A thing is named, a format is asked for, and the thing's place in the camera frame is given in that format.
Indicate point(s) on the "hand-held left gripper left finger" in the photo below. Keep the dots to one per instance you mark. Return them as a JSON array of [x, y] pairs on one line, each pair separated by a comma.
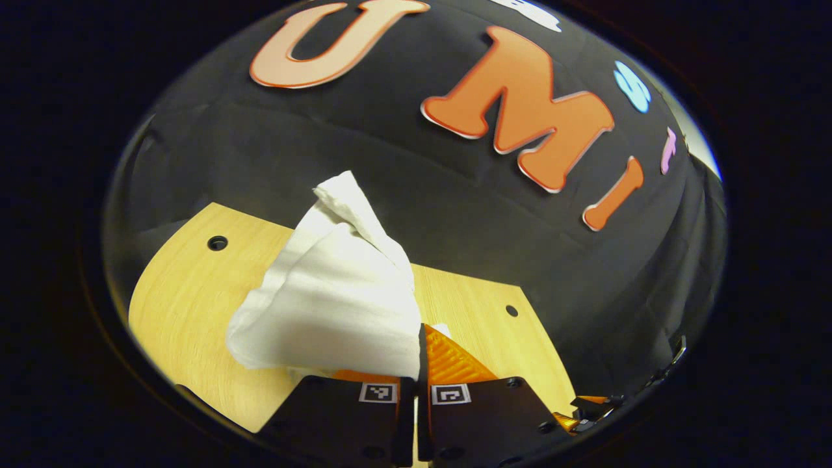
[[344, 422]]

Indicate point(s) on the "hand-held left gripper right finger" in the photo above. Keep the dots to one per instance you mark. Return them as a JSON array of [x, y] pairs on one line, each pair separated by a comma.
[[481, 419]]

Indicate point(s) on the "black backdrop cloth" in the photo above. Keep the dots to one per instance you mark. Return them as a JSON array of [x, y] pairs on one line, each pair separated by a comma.
[[390, 175]]

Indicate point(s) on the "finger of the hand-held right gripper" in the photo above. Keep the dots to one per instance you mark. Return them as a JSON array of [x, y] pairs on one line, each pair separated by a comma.
[[595, 408]]

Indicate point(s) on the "white jeans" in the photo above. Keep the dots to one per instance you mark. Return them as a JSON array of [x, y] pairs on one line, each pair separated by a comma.
[[338, 305]]

